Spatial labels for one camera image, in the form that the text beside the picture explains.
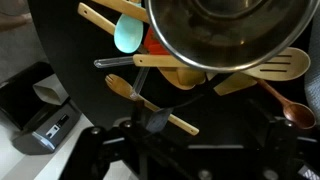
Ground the grey cloth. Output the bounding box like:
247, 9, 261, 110
304, 13, 320, 116

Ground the thin wooden utensil handle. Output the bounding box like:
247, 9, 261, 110
77, 2, 117, 36

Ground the wooden fork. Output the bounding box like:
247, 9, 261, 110
105, 73, 200, 136

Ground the teal spoon with wooden handle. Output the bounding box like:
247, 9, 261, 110
113, 0, 145, 54

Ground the beige funnel-shaped object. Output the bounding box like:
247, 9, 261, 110
32, 73, 71, 106

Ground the slotted wooden spatula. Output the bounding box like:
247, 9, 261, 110
132, 47, 312, 82

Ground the flat wooden spatula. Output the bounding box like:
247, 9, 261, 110
91, 0, 150, 24

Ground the dark brown wooden spoon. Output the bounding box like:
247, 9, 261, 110
256, 78, 317, 130

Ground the clear plastic utensil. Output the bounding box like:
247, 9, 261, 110
93, 55, 135, 69
129, 66, 151, 102

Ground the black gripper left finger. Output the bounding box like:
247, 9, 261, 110
59, 99, 158, 180

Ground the black box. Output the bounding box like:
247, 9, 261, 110
0, 61, 56, 131

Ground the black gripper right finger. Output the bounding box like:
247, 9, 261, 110
246, 99, 320, 180

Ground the silver metal tin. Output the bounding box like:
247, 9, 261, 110
144, 0, 320, 74

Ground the wooden turner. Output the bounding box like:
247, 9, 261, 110
213, 71, 258, 97

